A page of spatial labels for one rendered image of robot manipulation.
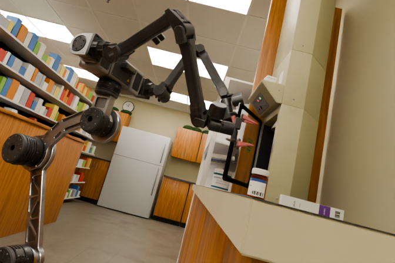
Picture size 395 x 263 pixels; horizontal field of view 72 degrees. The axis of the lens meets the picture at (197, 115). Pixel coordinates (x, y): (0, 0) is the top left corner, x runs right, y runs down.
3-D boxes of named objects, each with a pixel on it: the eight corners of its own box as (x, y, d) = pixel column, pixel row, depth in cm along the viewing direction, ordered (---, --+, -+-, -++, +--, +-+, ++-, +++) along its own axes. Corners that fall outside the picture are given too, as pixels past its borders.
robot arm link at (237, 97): (222, 95, 163) (218, 88, 156) (241, 91, 161) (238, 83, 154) (226, 113, 157) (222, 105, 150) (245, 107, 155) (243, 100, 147)
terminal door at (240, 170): (248, 188, 151) (262, 121, 161) (223, 180, 128) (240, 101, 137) (247, 188, 151) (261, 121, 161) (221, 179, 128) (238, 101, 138)
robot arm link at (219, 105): (200, 118, 126) (191, 124, 118) (205, 95, 121) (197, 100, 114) (223, 127, 122) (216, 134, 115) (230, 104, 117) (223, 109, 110)
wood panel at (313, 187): (311, 214, 158) (340, 11, 192) (314, 215, 155) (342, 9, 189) (230, 193, 159) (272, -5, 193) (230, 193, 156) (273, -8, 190)
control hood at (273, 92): (263, 118, 162) (266, 103, 165) (281, 103, 131) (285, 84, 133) (244, 114, 163) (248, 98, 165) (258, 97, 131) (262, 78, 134)
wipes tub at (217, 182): (226, 192, 204) (230, 172, 208) (228, 193, 192) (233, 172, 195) (209, 188, 205) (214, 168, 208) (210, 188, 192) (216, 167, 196)
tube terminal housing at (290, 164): (291, 209, 150) (311, 83, 169) (319, 216, 119) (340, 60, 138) (247, 198, 151) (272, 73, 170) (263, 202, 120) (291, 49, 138)
